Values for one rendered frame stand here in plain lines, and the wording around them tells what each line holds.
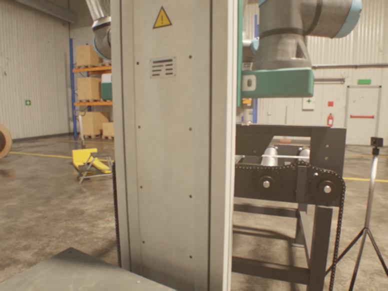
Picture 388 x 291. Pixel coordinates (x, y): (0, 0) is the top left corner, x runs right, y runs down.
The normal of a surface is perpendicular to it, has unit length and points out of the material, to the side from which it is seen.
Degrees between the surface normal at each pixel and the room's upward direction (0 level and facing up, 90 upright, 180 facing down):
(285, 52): 73
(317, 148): 90
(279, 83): 90
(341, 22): 129
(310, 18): 125
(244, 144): 90
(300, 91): 90
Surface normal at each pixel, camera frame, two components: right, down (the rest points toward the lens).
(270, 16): -0.75, 0.09
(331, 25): 0.09, 0.82
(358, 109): -0.32, 0.14
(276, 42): -0.51, -0.18
